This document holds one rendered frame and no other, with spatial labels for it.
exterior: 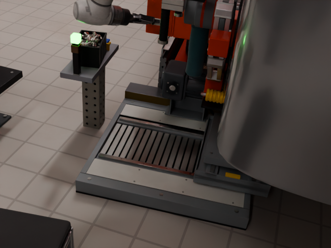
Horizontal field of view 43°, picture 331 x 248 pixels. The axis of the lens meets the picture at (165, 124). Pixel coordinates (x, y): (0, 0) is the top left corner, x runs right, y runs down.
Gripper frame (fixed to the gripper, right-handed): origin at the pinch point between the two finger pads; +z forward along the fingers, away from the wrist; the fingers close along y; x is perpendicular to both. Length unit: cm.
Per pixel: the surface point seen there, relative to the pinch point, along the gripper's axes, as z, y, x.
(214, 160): 23, 18, -65
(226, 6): -3, 53, -1
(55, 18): 17, -206, 32
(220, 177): 24, 21, -73
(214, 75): 12.7, 27.7, -25.1
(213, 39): -9, 53, -14
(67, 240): -56, 36, -86
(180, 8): -11.2, 34.6, -0.7
